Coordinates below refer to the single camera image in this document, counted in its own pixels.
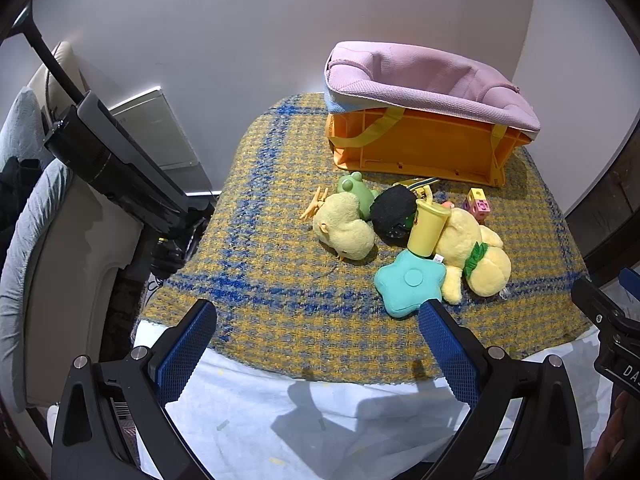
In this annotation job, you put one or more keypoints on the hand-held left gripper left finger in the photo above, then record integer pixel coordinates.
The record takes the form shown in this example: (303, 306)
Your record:
(187, 350)

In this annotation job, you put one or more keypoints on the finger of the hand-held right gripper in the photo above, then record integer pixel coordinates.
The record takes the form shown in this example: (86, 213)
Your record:
(597, 302)
(631, 285)

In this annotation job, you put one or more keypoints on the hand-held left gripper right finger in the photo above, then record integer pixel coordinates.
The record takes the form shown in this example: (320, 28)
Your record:
(447, 355)

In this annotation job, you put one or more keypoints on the teal star plush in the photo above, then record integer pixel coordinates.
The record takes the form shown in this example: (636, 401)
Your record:
(407, 282)

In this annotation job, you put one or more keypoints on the yellow bear plush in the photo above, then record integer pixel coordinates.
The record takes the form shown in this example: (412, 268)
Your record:
(480, 255)

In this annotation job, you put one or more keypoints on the yellow toy cup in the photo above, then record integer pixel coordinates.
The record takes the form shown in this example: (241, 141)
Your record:
(428, 225)

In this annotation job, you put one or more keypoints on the colourful toy cube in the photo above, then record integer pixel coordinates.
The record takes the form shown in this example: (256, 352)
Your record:
(476, 205)

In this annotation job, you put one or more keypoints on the black round toy green lens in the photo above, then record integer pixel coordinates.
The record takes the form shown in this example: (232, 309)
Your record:
(392, 212)

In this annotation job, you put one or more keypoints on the yellow chick plush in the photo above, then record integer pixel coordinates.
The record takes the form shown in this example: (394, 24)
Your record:
(345, 227)

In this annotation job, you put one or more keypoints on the yellow hair clip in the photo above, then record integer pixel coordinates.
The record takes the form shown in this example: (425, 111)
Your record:
(314, 203)

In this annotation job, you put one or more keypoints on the orange plastic basket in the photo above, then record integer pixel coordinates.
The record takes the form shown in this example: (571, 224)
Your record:
(425, 145)

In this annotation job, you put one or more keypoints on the pink fabric tote bag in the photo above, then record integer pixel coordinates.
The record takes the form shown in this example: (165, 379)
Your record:
(430, 75)

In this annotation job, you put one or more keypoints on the person's right hand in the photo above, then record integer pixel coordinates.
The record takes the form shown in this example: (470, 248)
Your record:
(617, 440)

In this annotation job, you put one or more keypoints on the white bed sheet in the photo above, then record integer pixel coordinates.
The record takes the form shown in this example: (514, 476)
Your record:
(280, 425)

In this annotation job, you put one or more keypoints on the yellow blue plaid blanket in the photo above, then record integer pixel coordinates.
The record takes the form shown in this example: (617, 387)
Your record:
(280, 260)

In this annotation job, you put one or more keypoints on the yellow clip toy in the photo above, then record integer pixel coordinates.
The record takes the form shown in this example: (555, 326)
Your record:
(415, 184)

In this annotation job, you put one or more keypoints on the grey cushioned chair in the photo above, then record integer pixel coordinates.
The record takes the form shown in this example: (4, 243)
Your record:
(25, 270)

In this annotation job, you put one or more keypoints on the green frog toy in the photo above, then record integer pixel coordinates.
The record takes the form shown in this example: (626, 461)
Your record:
(356, 187)

